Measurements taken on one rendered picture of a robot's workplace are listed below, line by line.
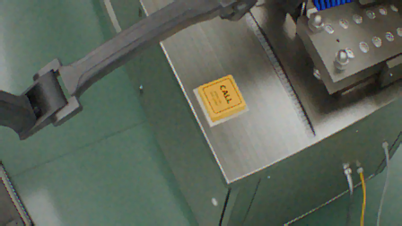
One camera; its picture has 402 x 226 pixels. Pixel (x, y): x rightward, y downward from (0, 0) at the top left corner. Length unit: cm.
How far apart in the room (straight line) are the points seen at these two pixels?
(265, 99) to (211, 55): 14
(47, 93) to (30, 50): 139
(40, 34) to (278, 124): 134
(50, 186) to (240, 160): 107
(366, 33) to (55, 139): 131
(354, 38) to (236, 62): 29
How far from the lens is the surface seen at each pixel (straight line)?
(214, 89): 172
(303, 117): 175
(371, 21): 175
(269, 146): 171
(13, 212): 238
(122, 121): 269
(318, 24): 167
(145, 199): 261
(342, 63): 165
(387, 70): 173
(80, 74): 146
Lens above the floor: 249
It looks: 67 degrees down
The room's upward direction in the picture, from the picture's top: 6 degrees clockwise
